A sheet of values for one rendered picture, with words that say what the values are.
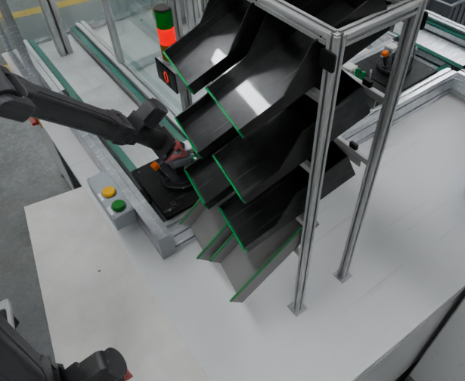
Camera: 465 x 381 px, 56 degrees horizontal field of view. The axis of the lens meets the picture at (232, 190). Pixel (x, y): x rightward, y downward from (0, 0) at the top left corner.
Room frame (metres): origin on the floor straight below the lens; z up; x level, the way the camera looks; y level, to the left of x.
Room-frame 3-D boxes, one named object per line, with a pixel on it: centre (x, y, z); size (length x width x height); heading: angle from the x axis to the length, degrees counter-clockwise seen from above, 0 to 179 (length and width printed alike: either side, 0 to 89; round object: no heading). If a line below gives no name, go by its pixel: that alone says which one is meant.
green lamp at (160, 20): (1.20, 0.16, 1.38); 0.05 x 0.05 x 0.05
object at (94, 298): (0.71, 0.21, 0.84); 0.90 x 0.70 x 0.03; 23
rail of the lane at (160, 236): (1.12, 0.43, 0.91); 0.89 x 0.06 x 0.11; 32
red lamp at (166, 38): (1.20, 0.16, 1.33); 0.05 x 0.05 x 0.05
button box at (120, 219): (0.93, 0.39, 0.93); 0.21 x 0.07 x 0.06; 32
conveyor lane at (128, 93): (1.24, 0.30, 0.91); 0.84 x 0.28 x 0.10; 32
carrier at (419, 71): (1.51, -0.68, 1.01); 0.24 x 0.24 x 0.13; 32
